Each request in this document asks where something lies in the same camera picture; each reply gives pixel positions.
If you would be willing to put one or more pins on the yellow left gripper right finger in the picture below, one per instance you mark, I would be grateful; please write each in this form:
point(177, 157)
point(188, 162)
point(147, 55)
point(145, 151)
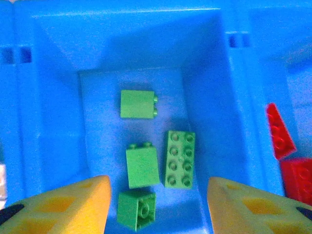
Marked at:
point(253, 209)

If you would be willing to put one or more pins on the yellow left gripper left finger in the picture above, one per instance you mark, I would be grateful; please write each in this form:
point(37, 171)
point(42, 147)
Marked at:
point(61, 207)

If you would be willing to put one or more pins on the red lego brick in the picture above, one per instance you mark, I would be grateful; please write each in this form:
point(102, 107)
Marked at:
point(298, 180)
point(279, 134)

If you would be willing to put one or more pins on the green two-by-two lego brick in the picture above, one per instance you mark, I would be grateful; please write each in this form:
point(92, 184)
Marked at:
point(136, 104)
point(142, 168)
point(131, 209)

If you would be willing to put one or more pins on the green two-by-four lego brick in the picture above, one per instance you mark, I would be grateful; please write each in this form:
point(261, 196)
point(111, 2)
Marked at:
point(180, 158)

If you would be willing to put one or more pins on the blue plastic bin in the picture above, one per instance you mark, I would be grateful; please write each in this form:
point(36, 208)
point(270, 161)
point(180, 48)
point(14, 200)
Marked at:
point(97, 48)
point(7, 109)
point(273, 61)

